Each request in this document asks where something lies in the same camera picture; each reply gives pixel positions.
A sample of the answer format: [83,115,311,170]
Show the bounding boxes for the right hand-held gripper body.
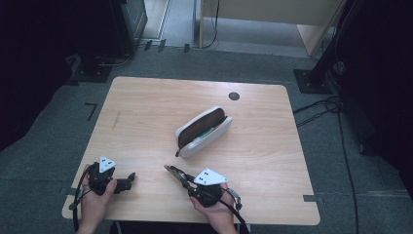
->
[184,167,230,209]

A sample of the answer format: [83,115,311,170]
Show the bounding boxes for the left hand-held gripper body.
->
[87,156,129,197]

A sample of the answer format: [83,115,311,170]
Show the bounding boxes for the white pouch with brown lining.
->
[174,105,234,159]

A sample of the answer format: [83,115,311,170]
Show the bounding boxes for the person's right hand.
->
[189,182,240,230]

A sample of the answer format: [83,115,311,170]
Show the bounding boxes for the person's left hand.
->
[79,164,118,226]

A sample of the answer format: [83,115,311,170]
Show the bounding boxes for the teal pen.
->
[196,127,216,140]

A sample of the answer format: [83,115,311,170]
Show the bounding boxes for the person's dark clothing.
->
[108,221,251,234]

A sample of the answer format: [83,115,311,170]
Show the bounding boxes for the black angled floor tape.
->
[84,102,98,122]

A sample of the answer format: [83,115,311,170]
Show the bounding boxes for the grey floor tape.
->
[302,194,326,205]

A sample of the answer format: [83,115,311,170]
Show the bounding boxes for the dark curtain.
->
[0,0,84,152]
[334,0,413,199]

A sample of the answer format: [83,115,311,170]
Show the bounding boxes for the dark cabinet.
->
[108,0,149,57]

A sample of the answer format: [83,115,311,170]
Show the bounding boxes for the black metal stand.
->
[293,0,358,96]

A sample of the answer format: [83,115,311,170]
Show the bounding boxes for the light wooden desk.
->
[198,0,347,59]

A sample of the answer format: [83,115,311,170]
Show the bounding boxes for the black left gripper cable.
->
[68,167,94,233]

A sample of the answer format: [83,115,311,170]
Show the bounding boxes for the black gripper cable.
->
[68,167,94,233]
[204,187,251,234]

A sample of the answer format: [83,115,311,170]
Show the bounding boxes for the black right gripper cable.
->
[204,187,251,234]

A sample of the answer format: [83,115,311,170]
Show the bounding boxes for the black stand base plate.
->
[69,61,113,84]

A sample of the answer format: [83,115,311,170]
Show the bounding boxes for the black looped floor cables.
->
[291,95,346,129]

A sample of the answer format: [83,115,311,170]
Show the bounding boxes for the long black floor cable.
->
[336,106,360,234]

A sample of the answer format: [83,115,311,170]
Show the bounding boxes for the thin black hanging cable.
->
[202,0,222,50]

